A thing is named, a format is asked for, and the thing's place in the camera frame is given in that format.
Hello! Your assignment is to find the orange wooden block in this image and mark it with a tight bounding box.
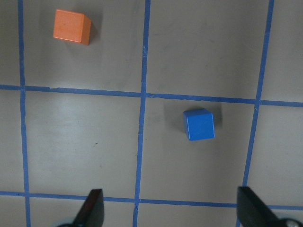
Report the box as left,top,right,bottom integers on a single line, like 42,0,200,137
53,9,92,45

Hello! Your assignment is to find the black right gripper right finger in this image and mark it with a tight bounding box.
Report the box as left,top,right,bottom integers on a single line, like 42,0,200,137
237,187,287,227

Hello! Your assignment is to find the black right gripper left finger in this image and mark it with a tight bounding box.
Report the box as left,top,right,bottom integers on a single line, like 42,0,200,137
71,189,105,227

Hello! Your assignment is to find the blue wooden block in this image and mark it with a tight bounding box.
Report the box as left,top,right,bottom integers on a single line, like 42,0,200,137
183,109,215,141

